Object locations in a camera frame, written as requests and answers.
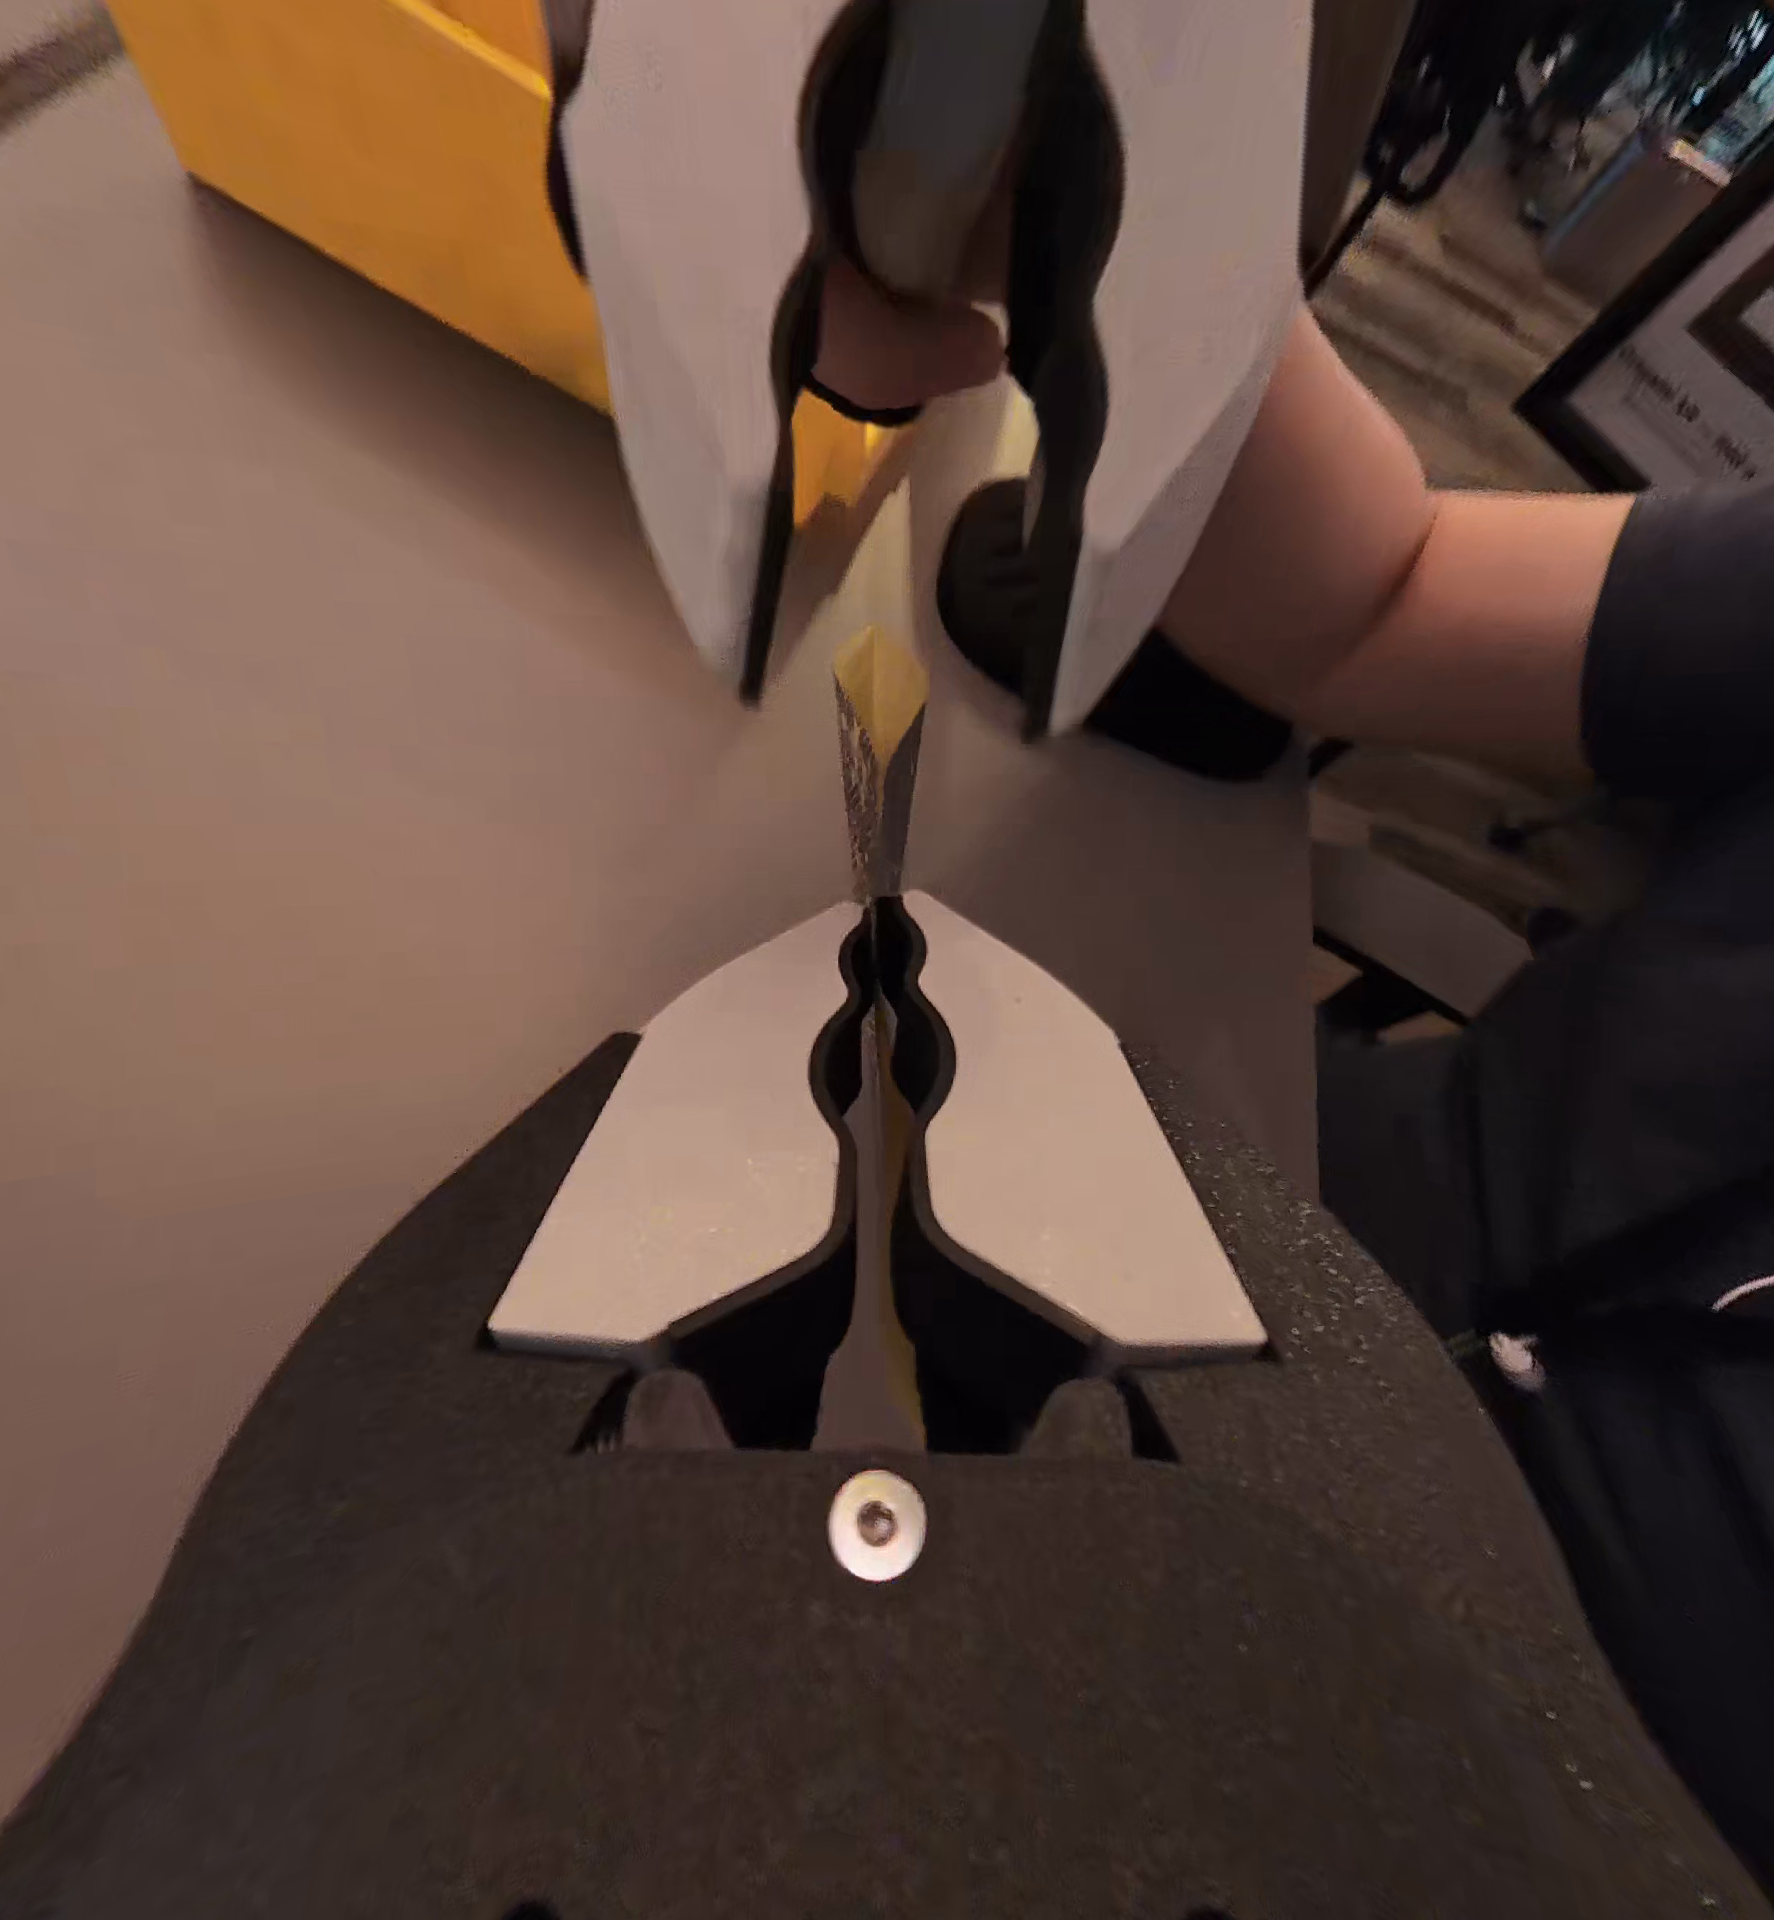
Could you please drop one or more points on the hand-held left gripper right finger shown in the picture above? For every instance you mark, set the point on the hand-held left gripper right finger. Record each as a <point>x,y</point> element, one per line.
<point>1078,1184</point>

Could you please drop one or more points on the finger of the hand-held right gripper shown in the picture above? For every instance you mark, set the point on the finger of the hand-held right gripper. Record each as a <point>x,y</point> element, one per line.
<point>676,226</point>
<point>1199,226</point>

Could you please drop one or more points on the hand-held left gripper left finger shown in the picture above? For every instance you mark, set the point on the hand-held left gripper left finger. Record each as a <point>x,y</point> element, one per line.
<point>693,1184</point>

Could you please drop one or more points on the patterned black origami paper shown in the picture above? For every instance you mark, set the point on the patterned black origami paper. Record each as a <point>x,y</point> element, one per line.
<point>878,750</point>

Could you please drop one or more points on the person's right forearm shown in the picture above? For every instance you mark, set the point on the person's right forearm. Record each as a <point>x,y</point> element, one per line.
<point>1349,566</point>

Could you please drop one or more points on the person's right hand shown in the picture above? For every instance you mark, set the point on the person's right hand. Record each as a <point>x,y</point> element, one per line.
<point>901,335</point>

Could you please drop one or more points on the black office chair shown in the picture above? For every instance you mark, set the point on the black office chair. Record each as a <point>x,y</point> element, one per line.
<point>1444,89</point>

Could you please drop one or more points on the yellow plastic bin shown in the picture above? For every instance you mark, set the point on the yellow plastic bin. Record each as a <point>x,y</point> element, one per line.
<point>379,147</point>

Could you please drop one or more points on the person's dark clothing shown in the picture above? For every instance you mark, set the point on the person's dark clothing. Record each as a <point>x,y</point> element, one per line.
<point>1695,1049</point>

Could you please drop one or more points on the framed wall poster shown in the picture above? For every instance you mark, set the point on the framed wall poster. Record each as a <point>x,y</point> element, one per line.
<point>1772,329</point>

